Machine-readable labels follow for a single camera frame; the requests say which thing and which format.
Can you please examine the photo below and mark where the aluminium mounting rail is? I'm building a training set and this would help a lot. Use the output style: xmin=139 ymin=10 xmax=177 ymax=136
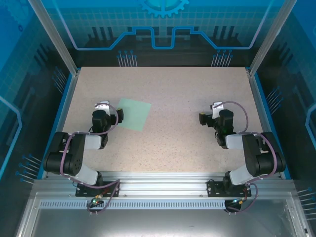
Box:
xmin=33 ymin=171 xmax=296 ymax=198

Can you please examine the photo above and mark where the aluminium side rail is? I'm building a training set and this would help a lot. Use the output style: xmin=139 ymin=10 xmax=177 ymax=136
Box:
xmin=40 ymin=69 xmax=81 ymax=180
xmin=246 ymin=69 xmax=292 ymax=180

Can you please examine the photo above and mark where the grey metal tray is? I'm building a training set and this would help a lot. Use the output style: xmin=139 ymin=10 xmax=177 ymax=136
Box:
xmin=14 ymin=192 xmax=312 ymax=237

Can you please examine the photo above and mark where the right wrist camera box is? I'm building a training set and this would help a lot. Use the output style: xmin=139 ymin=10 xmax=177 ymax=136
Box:
xmin=210 ymin=101 xmax=224 ymax=112

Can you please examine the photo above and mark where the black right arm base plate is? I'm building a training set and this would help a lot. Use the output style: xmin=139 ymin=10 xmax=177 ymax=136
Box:
xmin=206 ymin=180 xmax=252 ymax=198

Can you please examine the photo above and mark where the light green paper sheet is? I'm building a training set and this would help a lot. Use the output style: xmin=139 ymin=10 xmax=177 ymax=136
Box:
xmin=115 ymin=97 xmax=152 ymax=132

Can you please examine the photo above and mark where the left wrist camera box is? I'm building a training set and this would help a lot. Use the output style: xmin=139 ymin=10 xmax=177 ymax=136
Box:
xmin=94 ymin=100 xmax=111 ymax=112

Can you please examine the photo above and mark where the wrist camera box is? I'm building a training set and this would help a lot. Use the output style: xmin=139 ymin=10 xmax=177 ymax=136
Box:
xmin=210 ymin=101 xmax=224 ymax=112
xmin=94 ymin=100 xmax=111 ymax=112

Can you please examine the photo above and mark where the slotted aluminium cable duct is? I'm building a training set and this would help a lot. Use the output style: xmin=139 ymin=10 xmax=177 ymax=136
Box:
xmin=39 ymin=200 xmax=247 ymax=210

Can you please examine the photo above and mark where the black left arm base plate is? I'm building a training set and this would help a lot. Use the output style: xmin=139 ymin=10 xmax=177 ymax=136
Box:
xmin=75 ymin=181 xmax=121 ymax=198

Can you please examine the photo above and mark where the aluminium corner post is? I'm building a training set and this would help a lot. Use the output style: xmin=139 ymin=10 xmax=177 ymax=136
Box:
xmin=246 ymin=0 xmax=298 ymax=78
xmin=27 ymin=0 xmax=81 ymax=77

